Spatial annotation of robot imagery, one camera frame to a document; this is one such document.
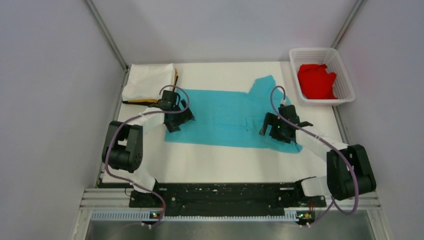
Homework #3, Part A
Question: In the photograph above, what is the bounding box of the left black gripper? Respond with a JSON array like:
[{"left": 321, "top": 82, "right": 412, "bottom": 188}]
[{"left": 165, "top": 99, "right": 195, "bottom": 133}]

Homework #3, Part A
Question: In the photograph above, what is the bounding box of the teal t shirt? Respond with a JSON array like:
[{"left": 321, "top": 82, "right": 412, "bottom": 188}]
[{"left": 164, "top": 75, "right": 303, "bottom": 154}]

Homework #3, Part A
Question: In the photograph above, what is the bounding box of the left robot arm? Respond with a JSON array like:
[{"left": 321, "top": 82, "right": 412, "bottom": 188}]
[{"left": 101, "top": 90, "right": 195, "bottom": 207}]

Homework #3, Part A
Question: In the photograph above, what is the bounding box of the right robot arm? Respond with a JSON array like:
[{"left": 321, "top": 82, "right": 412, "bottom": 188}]
[{"left": 259, "top": 104, "right": 377, "bottom": 206}]

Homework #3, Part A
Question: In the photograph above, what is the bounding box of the red t shirt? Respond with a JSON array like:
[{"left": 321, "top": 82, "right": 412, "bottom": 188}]
[{"left": 297, "top": 64, "right": 337, "bottom": 100}]

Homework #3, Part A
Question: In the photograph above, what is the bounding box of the folded white t shirt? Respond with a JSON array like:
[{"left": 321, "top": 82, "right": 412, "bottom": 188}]
[{"left": 122, "top": 63, "right": 177, "bottom": 103}]

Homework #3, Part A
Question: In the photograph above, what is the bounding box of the white plastic basket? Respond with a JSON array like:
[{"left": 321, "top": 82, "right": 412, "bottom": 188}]
[{"left": 289, "top": 47, "right": 356, "bottom": 107}]

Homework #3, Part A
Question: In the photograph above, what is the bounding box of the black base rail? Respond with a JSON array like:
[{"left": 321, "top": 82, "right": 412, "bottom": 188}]
[{"left": 129, "top": 182, "right": 327, "bottom": 217}]

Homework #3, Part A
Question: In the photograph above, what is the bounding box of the white slotted cable duct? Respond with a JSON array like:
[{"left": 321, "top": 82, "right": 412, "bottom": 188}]
[{"left": 91, "top": 210, "right": 313, "bottom": 223}]

